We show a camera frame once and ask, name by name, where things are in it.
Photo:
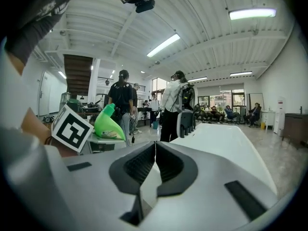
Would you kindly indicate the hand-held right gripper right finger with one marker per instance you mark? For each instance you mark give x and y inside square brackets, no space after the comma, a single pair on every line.
[211,201]

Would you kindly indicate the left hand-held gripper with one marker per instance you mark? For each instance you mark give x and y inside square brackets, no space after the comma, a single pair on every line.
[72,129]

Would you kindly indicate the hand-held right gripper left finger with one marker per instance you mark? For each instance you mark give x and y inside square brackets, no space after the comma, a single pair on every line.
[91,196]

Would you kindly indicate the green bottle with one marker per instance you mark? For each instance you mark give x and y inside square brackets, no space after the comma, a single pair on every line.
[107,124]

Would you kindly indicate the person's left forearm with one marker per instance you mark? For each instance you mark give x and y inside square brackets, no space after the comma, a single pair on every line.
[33,123]

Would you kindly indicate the long wooden table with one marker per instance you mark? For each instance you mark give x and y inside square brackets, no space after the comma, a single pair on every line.
[93,113]

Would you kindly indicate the pile of black equipment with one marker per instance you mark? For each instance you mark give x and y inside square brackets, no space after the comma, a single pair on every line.
[90,107]

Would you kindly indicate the teal bucket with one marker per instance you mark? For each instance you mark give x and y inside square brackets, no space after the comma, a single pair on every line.
[156,125]

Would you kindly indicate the clear plastic container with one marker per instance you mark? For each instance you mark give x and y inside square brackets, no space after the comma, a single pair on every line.
[64,98]

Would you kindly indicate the white bathtub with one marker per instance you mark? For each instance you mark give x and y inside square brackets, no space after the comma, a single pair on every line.
[216,138]

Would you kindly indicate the brown wooden staircase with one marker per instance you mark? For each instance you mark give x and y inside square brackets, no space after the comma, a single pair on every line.
[78,73]

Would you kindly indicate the white door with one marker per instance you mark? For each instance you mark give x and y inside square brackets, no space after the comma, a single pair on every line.
[45,95]

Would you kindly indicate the long ceiling light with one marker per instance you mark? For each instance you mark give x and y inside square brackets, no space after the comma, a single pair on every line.
[163,46]
[240,73]
[197,79]
[62,74]
[251,14]

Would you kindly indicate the row of seated people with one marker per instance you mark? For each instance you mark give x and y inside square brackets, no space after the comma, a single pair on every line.
[228,113]

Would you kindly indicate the yellow bin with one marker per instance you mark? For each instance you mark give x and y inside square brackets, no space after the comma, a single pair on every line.
[262,125]

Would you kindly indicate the white side cabinet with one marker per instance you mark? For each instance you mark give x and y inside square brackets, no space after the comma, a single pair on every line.
[268,119]

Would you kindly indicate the dark wooden cabinet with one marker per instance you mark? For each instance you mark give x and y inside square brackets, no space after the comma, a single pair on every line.
[296,129]

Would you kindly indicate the person's dark shirt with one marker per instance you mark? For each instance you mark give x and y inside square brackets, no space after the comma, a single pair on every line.
[36,18]

